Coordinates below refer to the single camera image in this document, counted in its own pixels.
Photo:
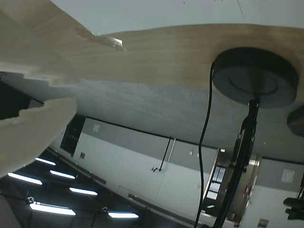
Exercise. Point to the black stand with round base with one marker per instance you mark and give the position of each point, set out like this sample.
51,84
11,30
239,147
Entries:
256,78

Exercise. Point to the clear tape piece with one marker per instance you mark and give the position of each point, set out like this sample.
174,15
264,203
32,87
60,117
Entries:
116,43

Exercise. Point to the ceiling light strip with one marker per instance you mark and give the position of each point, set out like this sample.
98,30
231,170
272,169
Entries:
45,161
63,174
123,215
52,209
83,191
25,178

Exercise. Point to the grey wall sign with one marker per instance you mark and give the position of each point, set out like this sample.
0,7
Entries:
287,175

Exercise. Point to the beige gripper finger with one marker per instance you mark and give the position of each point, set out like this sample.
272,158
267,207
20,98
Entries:
31,135
35,59

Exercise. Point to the silver door frame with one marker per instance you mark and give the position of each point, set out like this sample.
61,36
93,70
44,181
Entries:
251,180

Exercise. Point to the white paper sheet with marks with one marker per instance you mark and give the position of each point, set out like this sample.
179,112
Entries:
154,14

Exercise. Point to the black wall rod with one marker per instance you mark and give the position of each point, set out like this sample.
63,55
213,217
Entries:
165,154

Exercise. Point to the black device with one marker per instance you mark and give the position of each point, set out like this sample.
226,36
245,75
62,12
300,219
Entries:
294,207

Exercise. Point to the plain white paper sheet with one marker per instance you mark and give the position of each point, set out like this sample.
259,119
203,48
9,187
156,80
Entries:
273,12

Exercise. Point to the black wall panel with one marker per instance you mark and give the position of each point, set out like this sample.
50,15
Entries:
72,135

